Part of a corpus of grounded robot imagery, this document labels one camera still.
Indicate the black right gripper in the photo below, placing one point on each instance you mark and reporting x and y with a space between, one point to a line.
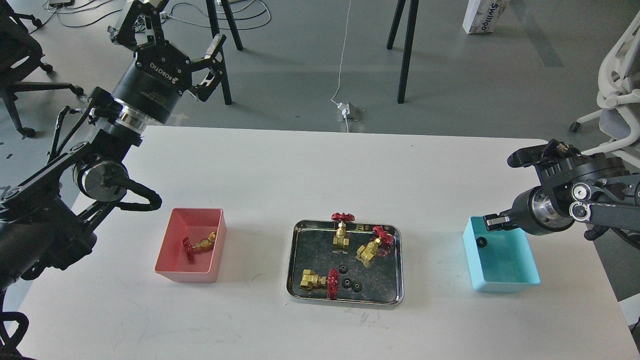
533 212

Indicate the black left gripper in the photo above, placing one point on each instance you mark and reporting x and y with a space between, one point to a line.
153 83

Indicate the brass valve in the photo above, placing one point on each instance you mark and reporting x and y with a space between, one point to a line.
341 240
311 280
204 245
380 244

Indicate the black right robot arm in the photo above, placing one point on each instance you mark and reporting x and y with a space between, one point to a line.
574 188

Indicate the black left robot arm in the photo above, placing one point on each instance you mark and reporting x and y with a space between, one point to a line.
49 219

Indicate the light blue plastic box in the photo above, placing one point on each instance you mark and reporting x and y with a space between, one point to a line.
505 265

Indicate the pink plastic box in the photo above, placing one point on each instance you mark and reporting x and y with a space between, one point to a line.
196 223

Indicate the white cardboard box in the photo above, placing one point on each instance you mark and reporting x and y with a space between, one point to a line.
481 16

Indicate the black stand leg far left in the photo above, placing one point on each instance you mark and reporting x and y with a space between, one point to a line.
226 8

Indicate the shiny metal tray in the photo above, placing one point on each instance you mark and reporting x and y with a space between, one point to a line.
312 248

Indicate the black office chair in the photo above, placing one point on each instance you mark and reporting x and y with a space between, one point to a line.
20 55

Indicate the floor power socket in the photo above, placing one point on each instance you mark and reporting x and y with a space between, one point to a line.
348 112

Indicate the black stand leg far right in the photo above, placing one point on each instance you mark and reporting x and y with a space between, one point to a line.
395 23

